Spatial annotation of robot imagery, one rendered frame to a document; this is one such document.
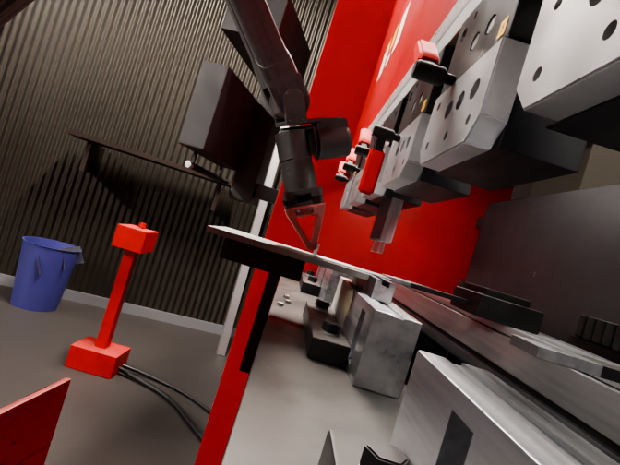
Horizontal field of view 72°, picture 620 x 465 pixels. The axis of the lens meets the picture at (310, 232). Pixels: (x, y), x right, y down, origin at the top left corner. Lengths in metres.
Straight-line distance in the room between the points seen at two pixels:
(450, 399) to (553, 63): 0.20
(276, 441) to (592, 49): 0.31
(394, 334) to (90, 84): 3.58
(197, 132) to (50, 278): 1.89
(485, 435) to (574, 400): 0.38
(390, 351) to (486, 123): 0.30
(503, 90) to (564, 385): 0.40
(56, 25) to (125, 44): 0.49
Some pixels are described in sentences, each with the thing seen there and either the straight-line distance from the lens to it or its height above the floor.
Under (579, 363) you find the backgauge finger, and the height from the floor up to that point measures 1.00.
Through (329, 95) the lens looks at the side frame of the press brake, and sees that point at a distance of 1.69.
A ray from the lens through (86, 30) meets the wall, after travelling 4.02.
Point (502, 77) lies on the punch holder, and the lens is 0.36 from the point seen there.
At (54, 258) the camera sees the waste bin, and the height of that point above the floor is 0.38.
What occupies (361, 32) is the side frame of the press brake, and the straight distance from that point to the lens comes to 1.79.
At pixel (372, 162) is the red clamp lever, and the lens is 0.61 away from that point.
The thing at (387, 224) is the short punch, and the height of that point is 1.09.
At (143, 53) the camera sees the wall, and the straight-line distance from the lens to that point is 3.92.
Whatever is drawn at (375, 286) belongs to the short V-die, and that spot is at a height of 0.99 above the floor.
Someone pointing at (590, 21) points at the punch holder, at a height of 1.16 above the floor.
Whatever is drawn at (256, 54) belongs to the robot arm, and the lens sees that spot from 0.73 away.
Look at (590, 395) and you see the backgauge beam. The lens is 0.61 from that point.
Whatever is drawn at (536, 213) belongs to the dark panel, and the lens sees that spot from 1.40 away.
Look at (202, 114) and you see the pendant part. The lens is 1.87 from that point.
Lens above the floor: 1.03
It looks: 1 degrees up
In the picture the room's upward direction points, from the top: 17 degrees clockwise
